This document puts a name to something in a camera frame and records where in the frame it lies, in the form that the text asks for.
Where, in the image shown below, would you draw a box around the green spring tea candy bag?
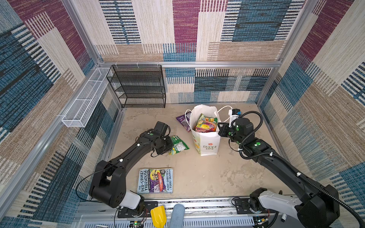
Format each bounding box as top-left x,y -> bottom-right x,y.
169,135 -> 189,155

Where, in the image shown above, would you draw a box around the white paper bag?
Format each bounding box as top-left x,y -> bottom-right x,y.
184,104 -> 232,156

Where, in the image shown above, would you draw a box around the pink yellow Fox's candy bag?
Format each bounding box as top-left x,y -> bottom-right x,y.
194,120 -> 217,133

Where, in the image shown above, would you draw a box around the purple berries candy bag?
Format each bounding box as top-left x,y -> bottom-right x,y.
176,112 -> 191,132

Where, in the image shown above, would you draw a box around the yellow green Fox's candy bag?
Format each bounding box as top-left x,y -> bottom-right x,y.
198,114 -> 215,122

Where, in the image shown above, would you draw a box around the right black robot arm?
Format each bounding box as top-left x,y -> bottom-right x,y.
218,116 -> 365,228

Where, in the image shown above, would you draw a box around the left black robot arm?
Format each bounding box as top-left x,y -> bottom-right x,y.
89,125 -> 172,216

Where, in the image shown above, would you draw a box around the treehouse paperback book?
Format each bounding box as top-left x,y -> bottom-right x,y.
137,168 -> 174,194

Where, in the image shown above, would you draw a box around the yellow plastic scoop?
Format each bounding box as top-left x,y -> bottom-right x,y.
150,205 -> 167,228

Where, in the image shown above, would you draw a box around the grey cylinder roll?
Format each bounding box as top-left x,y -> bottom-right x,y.
169,204 -> 185,228

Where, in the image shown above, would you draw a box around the black marker pen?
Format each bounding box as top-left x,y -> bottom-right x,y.
281,214 -> 287,222

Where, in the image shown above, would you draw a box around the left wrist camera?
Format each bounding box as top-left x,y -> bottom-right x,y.
154,121 -> 171,136

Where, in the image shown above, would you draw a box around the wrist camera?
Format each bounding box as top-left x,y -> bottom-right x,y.
154,121 -> 171,136
229,109 -> 241,127

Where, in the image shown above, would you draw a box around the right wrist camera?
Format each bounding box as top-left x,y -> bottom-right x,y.
229,109 -> 241,127

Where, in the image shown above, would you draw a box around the black wire shelf rack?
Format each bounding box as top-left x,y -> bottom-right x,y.
106,65 -> 166,108

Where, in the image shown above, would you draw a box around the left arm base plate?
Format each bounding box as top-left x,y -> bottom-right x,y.
117,201 -> 158,219

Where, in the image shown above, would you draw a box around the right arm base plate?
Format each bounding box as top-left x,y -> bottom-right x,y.
231,197 -> 276,215

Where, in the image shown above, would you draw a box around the white wire mesh basket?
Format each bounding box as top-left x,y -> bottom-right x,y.
62,67 -> 109,128

